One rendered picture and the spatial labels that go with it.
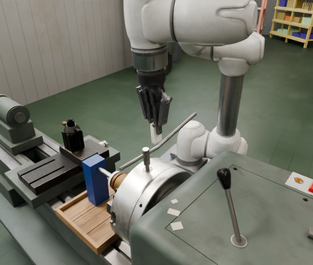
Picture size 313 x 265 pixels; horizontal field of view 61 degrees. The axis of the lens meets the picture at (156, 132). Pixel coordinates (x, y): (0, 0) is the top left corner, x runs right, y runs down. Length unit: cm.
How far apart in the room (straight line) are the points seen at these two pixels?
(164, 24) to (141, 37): 6
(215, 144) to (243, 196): 70
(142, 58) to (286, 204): 53
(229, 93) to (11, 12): 397
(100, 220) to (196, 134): 68
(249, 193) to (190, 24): 48
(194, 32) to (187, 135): 96
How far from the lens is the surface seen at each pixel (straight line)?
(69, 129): 137
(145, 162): 84
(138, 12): 62
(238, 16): 58
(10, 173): 155
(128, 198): 85
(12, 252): 245
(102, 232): 117
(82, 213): 126
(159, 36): 62
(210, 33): 59
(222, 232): 68
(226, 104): 128
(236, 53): 112
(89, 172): 116
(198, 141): 149
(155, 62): 66
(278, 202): 80
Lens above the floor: 176
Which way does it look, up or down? 29 degrees down
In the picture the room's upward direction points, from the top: straight up
